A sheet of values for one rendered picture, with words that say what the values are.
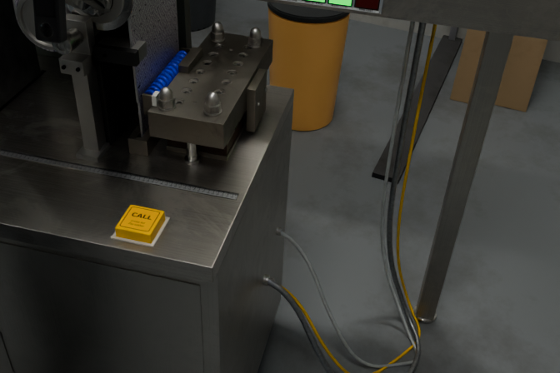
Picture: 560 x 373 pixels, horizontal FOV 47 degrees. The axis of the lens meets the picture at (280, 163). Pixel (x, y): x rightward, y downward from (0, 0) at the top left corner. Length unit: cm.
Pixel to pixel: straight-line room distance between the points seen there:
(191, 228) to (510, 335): 142
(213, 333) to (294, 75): 181
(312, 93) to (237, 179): 170
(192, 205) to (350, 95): 227
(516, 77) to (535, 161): 53
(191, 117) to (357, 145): 185
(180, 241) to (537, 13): 88
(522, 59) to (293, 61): 124
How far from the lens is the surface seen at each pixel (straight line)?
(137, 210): 123
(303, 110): 304
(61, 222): 127
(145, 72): 137
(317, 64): 291
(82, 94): 135
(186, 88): 139
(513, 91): 356
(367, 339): 222
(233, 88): 138
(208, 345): 137
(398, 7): 148
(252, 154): 140
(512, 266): 261
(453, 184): 191
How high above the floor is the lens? 172
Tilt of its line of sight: 37 degrees down
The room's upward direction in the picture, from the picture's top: 3 degrees clockwise
